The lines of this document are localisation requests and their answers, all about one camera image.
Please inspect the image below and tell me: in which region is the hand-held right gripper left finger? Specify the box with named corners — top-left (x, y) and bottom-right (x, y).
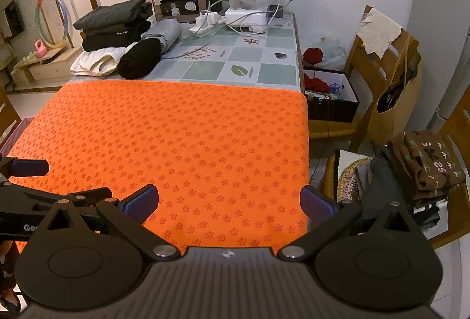
top-left (46, 185), bottom-right (182, 263)

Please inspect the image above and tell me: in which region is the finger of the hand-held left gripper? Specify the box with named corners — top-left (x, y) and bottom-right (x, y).
top-left (0, 184), bottom-right (113, 210)
top-left (0, 157), bottom-right (50, 177)

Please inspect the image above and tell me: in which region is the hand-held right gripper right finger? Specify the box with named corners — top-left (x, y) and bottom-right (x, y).
top-left (278, 185), bottom-right (428, 263)

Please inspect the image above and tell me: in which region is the brown patterned knit sweater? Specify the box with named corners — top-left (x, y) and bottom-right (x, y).
top-left (385, 131), bottom-right (467, 200)

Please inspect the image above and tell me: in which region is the pile of dark clothes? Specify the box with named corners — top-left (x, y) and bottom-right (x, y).
top-left (362, 154), bottom-right (449, 231)

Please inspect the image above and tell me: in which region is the pink storage box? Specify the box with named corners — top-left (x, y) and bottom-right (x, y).
top-left (0, 117), bottom-right (33, 154)

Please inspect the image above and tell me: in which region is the crocheted colourful cushion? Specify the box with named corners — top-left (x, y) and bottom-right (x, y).
top-left (336, 150), bottom-right (373, 202)

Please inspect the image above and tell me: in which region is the orange flower pattern mat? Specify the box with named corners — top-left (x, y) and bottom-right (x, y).
top-left (7, 80), bottom-right (309, 255)

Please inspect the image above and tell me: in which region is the black cardboard box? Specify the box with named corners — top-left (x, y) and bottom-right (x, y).
top-left (303, 67), bottom-right (360, 123)

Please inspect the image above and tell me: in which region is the low wooden cabinet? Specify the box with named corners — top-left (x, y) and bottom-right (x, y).
top-left (10, 45), bottom-right (83, 85)

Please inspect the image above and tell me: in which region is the brown paper bag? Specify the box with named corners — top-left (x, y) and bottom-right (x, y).
top-left (367, 62), bottom-right (423, 147)

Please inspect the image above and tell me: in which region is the white folded garment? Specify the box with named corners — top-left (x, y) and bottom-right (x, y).
top-left (70, 42), bottom-right (138, 77)

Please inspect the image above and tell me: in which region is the red knitted yarn piece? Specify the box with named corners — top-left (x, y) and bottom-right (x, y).
top-left (304, 72), bottom-right (331, 94)

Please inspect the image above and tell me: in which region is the black rolled garment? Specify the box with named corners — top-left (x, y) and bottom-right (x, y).
top-left (117, 37), bottom-right (163, 80)

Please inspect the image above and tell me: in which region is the black folded garment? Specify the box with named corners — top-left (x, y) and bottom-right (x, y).
top-left (80, 20), bottom-right (152, 52)

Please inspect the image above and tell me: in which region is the red yarn ball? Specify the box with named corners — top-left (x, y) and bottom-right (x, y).
top-left (304, 46), bottom-right (324, 64)

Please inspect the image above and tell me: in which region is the clear plastic bag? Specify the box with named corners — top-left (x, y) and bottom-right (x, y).
top-left (311, 33), bottom-right (348, 70)

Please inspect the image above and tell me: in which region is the checkered leaf print tablecloth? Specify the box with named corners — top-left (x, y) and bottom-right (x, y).
top-left (70, 12), bottom-right (305, 92)

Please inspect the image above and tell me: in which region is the dark grey folded garment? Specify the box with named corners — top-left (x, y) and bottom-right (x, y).
top-left (73, 0), bottom-right (153, 30)

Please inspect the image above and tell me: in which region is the light grey folded garment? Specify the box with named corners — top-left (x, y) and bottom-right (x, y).
top-left (141, 19), bottom-right (183, 57)

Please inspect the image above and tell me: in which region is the grey refrigerator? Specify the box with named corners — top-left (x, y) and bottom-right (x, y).
top-left (437, 36), bottom-right (470, 121)

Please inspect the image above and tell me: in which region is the beige cloth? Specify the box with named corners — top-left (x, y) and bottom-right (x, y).
top-left (356, 8), bottom-right (402, 59)

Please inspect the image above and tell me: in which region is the white power strip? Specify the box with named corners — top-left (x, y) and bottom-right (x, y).
top-left (194, 11), bottom-right (226, 32)

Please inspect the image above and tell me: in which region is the white box device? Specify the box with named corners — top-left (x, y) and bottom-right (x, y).
top-left (225, 7), bottom-right (268, 34)

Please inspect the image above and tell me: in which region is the dark wall screen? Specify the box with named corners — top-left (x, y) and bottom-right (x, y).
top-left (4, 0), bottom-right (26, 38)

